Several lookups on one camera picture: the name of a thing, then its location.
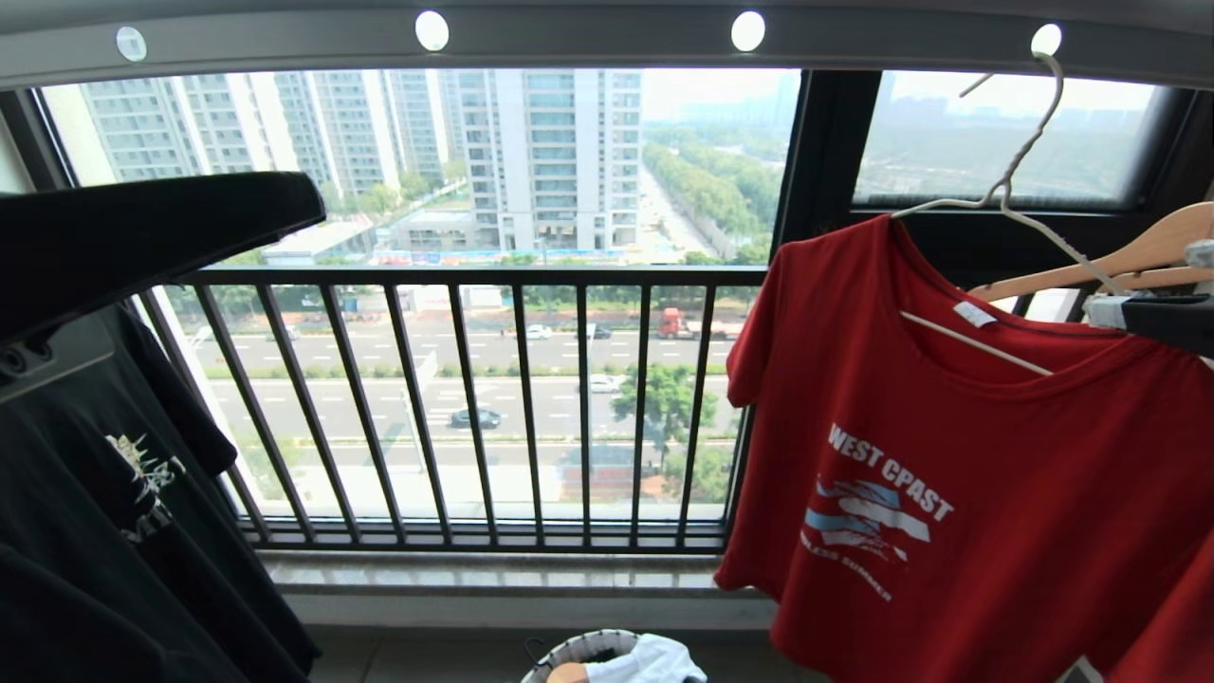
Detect white wire hanger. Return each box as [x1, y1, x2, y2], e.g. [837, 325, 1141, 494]
[890, 52, 1131, 378]

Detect black balcony railing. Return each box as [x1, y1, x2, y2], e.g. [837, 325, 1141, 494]
[131, 265, 771, 557]

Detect black window frame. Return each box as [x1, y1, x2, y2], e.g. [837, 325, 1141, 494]
[0, 68, 1214, 319]

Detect white garment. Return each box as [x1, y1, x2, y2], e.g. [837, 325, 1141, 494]
[582, 633, 708, 683]

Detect red printed T-shirt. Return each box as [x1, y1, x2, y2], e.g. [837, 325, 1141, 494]
[713, 214, 1214, 683]

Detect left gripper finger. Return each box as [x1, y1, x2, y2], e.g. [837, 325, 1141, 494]
[0, 316, 117, 406]
[0, 171, 328, 346]

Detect black printed T-shirt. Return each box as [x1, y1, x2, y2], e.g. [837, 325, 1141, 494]
[0, 302, 323, 683]

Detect stone window sill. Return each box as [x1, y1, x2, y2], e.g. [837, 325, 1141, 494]
[258, 552, 781, 631]

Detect woven laundry basket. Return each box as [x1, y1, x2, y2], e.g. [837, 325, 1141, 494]
[519, 628, 708, 683]

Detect grey clothes rail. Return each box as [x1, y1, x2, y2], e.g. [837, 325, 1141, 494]
[0, 0, 1214, 92]

